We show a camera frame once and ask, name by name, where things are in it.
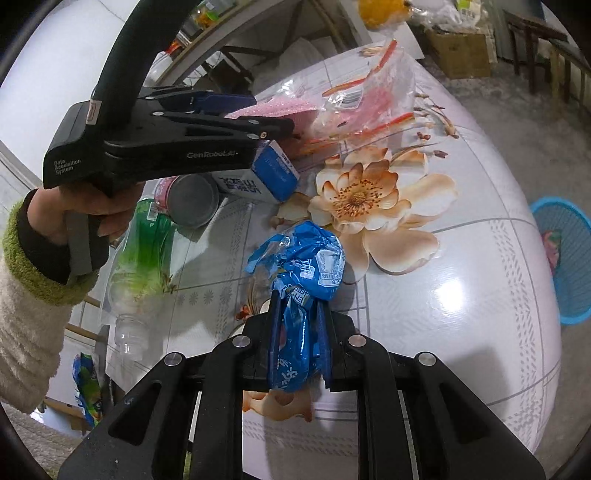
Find colourful snack bag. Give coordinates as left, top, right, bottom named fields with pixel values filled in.
left=73, top=353, right=109, bottom=428

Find green plastic bottle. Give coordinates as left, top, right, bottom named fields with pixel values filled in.
left=107, top=198, right=178, bottom=361

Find clear bag red stripes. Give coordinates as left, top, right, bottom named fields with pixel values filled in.
left=272, top=39, right=416, bottom=160

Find person's left hand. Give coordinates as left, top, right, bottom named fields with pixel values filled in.
left=28, top=187, right=139, bottom=241

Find pink sponge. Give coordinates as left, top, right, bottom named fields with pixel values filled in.
left=226, top=99, right=319, bottom=139

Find blue toothpaste box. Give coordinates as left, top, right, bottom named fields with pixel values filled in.
left=212, top=141, right=300, bottom=204

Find person's left forearm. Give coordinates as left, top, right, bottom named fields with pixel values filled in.
left=0, top=189, right=100, bottom=414

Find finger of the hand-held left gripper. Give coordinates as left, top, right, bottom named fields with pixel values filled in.
left=154, top=111, right=296, bottom=142
left=139, top=85, right=258, bottom=114

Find blue plastic wrapper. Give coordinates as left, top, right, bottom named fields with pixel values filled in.
left=247, top=220, right=346, bottom=393

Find floral tablecloth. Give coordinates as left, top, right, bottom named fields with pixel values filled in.
left=104, top=44, right=561, bottom=480

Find blue plastic basket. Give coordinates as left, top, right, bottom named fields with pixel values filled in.
left=530, top=197, right=591, bottom=326

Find cardboard box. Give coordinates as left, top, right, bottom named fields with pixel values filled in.
left=425, top=28, right=492, bottom=79

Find yellow plastic bag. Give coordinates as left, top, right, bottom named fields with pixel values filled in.
left=359, top=0, right=414, bottom=31

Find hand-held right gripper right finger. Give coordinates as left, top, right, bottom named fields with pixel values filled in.
left=315, top=301, right=548, bottom=480

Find dark wooden stool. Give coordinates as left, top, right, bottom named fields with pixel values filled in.
left=503, top=9, right=568, bottom=95

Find metal can pink label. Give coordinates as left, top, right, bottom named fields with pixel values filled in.
left=152, top=174, right=220, bottom=228

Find clear plastic bags heap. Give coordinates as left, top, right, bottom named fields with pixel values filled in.
left=411, top=7, right=458, bottom=34

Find white green printed bag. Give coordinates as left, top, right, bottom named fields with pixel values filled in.
left=443, top=0, right=490, bottom=28

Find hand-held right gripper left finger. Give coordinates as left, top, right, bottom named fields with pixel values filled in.
left=58, top=291, right=281, bottom=480

